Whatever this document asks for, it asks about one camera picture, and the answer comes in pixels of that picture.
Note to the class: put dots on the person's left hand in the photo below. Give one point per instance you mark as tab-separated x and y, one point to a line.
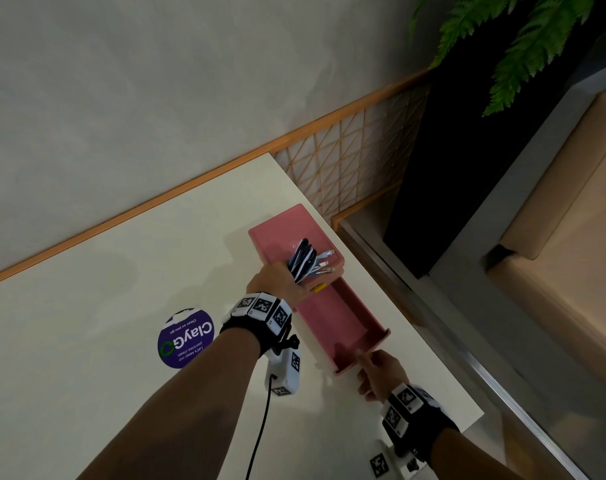
278	284

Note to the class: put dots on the person's right hand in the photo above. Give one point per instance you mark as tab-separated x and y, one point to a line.
383	374

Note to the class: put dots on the pink box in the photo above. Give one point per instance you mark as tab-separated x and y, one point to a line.
283	229

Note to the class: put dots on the person's left forearm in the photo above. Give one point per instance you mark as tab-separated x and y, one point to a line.
183	414

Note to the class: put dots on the person's right forearm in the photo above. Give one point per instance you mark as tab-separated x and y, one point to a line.
463	459

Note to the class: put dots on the black planter box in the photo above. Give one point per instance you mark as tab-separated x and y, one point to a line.
443	169

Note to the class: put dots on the black marker wristband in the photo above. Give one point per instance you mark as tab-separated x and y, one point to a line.
418	419
258	314

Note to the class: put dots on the metal floor strip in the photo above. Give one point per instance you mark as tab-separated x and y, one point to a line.
458	359

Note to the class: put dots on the round purple sticker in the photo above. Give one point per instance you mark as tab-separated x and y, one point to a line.
185	339

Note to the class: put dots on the white table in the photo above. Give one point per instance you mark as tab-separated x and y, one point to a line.
83	394

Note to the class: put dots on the beige furniture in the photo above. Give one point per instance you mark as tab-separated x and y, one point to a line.
572	234

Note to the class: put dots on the green plant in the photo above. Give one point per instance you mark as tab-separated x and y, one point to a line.
532	39

